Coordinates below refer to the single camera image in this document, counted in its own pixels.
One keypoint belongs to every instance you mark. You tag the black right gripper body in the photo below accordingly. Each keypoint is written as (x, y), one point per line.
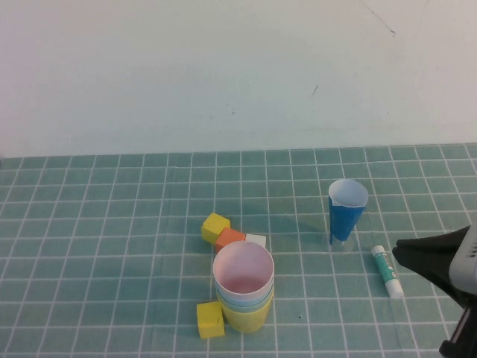
(466, 343)

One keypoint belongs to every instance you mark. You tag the green plastic cup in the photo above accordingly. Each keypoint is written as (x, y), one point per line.
(238, 308)

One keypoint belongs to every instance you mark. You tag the pink plastic cup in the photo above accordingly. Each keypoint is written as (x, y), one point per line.
(242, 261)

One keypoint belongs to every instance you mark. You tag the light blue plastic cup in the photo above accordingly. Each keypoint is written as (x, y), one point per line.
(227, 301)

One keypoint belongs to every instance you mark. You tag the green white glue stick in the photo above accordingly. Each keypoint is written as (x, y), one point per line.
(385, 268)

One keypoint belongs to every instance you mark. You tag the blue paper cone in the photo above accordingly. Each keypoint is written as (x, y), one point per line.
(344, 220)

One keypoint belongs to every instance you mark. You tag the yellow plastic cup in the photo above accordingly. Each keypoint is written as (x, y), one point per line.
(246, 322)

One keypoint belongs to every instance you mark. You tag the white cube block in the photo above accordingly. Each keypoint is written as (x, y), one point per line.
(257, 239)

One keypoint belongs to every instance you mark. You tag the yellow cube block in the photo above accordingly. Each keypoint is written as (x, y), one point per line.
(209, 318)
(214, 225)

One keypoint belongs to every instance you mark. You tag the orange cube block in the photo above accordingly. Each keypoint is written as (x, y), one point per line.
(227, 238)

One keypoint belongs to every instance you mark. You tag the green checkered tablecloth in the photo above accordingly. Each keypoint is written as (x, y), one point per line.
(112, 223)

